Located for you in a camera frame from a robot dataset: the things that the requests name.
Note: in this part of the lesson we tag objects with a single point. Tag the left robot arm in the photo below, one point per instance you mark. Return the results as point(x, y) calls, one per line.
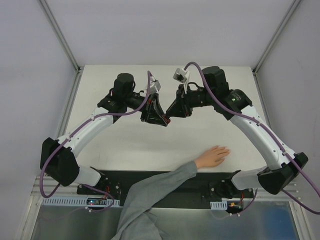
point(59, 156)

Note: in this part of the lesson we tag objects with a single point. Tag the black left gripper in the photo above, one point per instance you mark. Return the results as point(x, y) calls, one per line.
point(148, 109)

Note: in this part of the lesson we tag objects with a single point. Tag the red nail polish bottle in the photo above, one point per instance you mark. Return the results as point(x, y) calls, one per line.
point(166, 119)

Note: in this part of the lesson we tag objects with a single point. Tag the grey sleeved forearm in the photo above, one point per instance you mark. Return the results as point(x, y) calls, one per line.
point(135, 222)

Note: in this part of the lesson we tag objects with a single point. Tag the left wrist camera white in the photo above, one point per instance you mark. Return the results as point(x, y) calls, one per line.
point(154, 86)

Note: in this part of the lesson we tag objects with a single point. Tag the aluminium frame post left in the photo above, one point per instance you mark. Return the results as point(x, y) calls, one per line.
point(59, 34)

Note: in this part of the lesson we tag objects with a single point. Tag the mannequin hand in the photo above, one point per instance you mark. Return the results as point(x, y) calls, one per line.
point(212, 157)

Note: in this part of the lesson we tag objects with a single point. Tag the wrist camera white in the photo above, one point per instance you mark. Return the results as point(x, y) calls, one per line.
point(183, 76)
point(154, 86)

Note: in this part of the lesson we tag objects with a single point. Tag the aluminium frame post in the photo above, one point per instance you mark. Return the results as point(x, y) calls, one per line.
point(59, 34)
point(293, 7)

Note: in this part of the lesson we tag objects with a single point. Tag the aluminium frame post right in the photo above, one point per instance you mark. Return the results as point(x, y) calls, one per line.
point(293, 7)

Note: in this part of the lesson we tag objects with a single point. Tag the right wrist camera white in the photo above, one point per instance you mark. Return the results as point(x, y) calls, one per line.
point(183, 76)

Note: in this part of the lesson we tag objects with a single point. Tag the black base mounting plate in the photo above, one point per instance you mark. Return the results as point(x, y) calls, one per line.
point(183, 188)

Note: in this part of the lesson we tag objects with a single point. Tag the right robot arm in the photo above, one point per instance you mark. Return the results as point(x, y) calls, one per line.
point(282, 163)

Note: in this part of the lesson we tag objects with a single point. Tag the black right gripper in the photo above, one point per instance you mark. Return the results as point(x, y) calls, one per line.
point(184, 104)

